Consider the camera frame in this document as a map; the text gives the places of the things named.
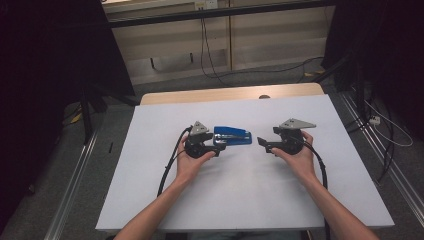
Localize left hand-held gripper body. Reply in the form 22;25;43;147
184;120;214;160

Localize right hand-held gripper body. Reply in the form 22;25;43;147
276;118;317;155

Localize blue stapler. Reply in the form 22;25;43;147
213;125;253;147

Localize person's left hand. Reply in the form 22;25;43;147
175;134;217;181

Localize person's right hand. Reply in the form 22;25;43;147
271;130;318;185

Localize wooden table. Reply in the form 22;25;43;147
139;82;325;106

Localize white table cover board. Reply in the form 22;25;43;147
95;94;395;232

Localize black metal stand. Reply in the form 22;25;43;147
312;49;372;122
79;84;138;146

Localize beige cabinet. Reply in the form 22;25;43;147
101;0;336;86

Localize person's grey trousers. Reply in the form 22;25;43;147
166;230;312;240

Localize black horizontal bar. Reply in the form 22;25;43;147
108;0;334;29

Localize black curtain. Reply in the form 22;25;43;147
0;0;136;231
321;0;424;141

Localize left hand-held gripper black cable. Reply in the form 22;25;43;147
156;125;194;198

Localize hand-held gripper black cable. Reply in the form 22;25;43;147
156;125;194;198
301;139;332;240

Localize right hand-held gripper black cable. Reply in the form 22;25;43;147
301;139;332;240

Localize black floor cable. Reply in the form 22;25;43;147
213;55;325;84

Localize hanging black cables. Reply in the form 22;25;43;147
199;16;231;88

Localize aluminium floor rail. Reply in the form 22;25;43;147
44;129;100;240
338;91;424;228

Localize bundle of black cables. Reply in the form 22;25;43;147
344;83;396;183

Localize white floor cable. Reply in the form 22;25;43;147
363;99;415;148

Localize white wall socket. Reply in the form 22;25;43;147
194;0;219;11

